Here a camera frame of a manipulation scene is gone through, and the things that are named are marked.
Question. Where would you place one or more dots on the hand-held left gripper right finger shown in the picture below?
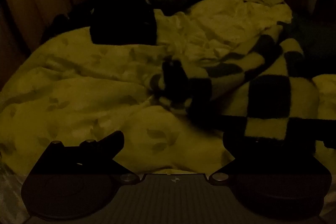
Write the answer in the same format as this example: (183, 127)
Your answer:
(231, 144)

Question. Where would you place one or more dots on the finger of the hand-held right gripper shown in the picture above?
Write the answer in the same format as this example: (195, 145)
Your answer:
(174, 77)

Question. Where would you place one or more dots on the black cloth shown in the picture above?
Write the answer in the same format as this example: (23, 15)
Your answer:
(120, 19)

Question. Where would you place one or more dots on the leaf print blanket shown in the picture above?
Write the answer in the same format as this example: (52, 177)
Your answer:
(86, 87)

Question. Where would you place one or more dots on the white cloth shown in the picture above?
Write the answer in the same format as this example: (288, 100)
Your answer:
(326, 95)

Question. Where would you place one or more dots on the black and cream checkered blanket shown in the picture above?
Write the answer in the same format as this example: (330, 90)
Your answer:
(267, 106)

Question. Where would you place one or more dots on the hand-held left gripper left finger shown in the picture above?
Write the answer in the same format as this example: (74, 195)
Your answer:
(115, 138)

